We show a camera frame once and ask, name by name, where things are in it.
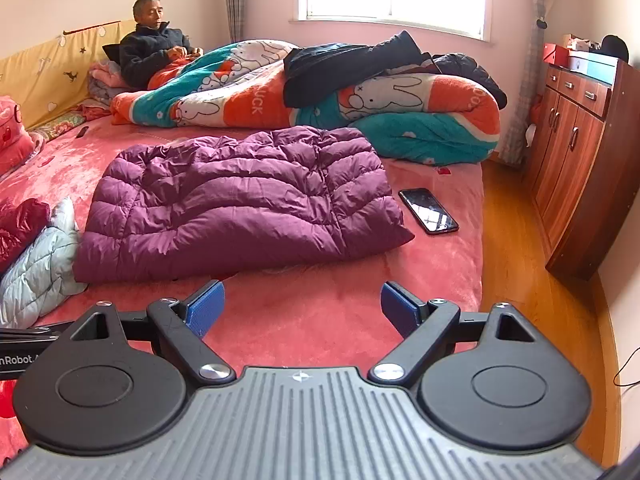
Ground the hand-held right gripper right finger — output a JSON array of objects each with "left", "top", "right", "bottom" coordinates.
[{"left": 369, "top": 281, "right": 544, "bottom": 386}]

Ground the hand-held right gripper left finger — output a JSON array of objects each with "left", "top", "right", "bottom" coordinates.
[{"left": 60, "top": 280, "right": 237, "bottom": 387}]

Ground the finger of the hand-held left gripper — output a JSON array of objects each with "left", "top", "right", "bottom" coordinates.
[{"left": 0, "top": 320, "right": 75, "bottom": 345}]

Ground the purple down jacket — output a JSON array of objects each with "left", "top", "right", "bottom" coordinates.
[{"left": 74, "top": 126, "right": 416, "bottom": 283}]

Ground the light grey down jacket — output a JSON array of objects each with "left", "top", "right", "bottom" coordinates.
[{"left": 0, "top": 197, "right": 88, "bottom": 328}]

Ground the pink heart printed blanket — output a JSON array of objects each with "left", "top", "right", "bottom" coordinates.
[{"left": 0, "top": 110, "right": 486, "bottom": 461}]

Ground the black smartphone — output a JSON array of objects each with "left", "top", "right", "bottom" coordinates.
[{"left": 398, "top": 188, "right": 460, "bottom": 235}]

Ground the pink lettered folded blanket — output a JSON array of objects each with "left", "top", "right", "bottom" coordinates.
[{"left": 0, "top": 96, "right": 38, "bottom": 178}]

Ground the floral patterned pillow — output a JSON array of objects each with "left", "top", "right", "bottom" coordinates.
[{"left": 30, "top": 109, "right": 88, "bottom": 143}]

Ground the rabbit printed orange teal quilt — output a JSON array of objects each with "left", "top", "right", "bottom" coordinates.
[{"left": 110, "top": 39, "right": 501, "bottom": 166}]

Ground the brown wooden cabinet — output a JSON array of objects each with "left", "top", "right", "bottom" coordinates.
[{"left": 522, "top": 57, "right": 640, "bottom": 281}]

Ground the dark navy jacket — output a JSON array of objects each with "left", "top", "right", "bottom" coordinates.
[{"left": 283, "top": 30, "right": 437, "bottom": 109}]

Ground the folded patterned quilt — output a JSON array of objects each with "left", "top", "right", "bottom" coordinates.
[{"left": 89, "top": 60, "right": 132, "bottom": 103}]

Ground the black jacket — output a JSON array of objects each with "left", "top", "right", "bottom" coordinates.
[{"left": 431, "top": 52, "right": 508, "bottom": 109}]

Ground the pink checked curtain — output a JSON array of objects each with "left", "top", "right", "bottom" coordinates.
[{"left": 500, "top": 0, "right": 553, "bottom": 166}]

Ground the yellow headboard cover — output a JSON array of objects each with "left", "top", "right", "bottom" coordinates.
[{"left": 0, "top": 20, "right": 137, "bottom": 131}]

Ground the red box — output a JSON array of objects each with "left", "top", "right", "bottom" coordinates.
[{"left": 543, "top": 42, "right": 571, "bottom": 66}]

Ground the light blue box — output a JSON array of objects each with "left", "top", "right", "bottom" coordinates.
[{"left": 567, "top": 52, "right": 621, "bottom": 84}]

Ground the black round object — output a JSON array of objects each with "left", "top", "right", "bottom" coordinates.
[{"left": 600, "top": 35, "right": 630, "bottom": 63}]

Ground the black floor cable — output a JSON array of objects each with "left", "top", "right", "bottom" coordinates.
[{"left": 612, "top": 345, "right": 640, "bottom": 388}]

